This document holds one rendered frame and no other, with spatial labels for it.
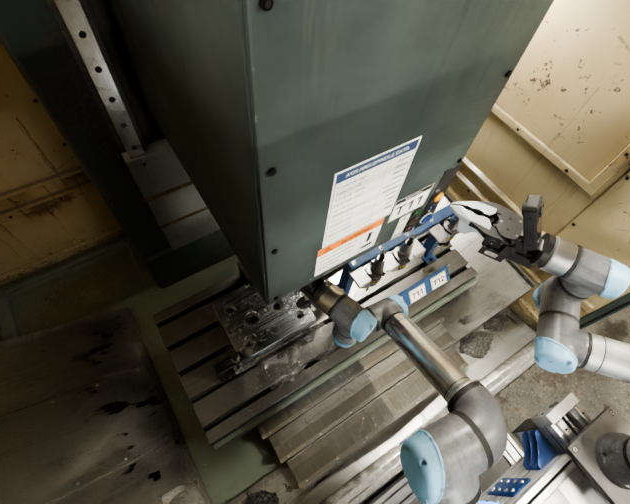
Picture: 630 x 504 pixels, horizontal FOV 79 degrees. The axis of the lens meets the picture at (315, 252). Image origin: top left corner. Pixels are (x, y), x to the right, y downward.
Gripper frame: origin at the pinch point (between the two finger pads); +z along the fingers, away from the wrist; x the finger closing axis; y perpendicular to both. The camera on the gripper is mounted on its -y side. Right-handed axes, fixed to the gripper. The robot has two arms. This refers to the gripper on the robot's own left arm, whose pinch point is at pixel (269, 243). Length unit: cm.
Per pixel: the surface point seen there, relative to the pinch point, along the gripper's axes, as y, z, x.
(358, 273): 15.2, -20.6, 18.0
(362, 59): -66, -21, -6
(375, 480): 57, -65, -17
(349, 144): -54, -21, -5
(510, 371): 56, -83, 48
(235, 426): 47, -20, -37
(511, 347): 69, -83, 66
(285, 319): 38.1, -8.9, -2.0
